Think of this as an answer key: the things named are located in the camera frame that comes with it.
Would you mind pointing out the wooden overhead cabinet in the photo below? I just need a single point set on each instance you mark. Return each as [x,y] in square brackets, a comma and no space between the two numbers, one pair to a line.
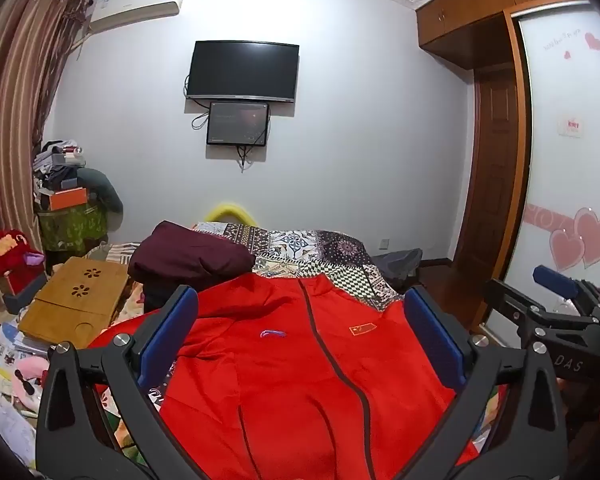
[485,5]

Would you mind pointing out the red plush toy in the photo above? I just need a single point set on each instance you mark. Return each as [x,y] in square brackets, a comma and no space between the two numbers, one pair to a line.
[5,255]

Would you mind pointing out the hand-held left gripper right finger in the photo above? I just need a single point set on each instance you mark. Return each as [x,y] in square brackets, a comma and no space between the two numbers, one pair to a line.
[435,342]

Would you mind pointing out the white heart-print wardrobe door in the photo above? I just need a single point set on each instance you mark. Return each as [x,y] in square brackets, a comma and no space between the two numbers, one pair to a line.
[565,160]

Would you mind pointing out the black wall television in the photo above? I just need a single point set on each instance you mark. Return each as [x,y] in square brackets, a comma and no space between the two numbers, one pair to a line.
[242,70]

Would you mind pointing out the dark grey cloth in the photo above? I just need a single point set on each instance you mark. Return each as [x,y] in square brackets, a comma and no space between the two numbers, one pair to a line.
[395,262]

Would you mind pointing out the orange box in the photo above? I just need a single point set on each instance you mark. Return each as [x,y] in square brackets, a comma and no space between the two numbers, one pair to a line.
[67,199]

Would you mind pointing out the bamboo lap desk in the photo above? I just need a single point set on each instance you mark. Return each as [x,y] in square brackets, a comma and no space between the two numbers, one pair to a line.
[75,300]

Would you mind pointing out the maroon folded garment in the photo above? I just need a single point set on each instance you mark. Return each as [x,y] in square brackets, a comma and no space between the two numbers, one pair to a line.
[190,257]

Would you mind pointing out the pink plush toy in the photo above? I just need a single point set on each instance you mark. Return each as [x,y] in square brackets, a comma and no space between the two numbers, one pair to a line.
[27,367]

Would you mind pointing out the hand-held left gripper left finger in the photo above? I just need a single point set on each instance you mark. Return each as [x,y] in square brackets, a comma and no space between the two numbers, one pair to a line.
[170,332]

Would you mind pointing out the white air conditioner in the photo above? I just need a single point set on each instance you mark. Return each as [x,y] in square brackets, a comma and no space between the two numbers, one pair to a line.
[137,2]

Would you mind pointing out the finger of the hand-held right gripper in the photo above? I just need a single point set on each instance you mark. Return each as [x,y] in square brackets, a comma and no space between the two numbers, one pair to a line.
[555,280]
[505,297]

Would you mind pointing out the small black wall screen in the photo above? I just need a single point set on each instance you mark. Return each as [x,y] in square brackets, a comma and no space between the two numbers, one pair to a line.
[237,122]

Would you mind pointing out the striped brown curtain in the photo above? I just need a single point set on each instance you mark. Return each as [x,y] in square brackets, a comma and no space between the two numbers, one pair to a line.
[10,110]

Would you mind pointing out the red zip jacket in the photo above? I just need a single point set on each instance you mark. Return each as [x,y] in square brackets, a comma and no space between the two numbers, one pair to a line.
[280,385]

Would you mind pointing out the patterned bed blanket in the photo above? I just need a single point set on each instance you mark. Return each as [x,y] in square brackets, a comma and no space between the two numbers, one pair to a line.
[305,250]

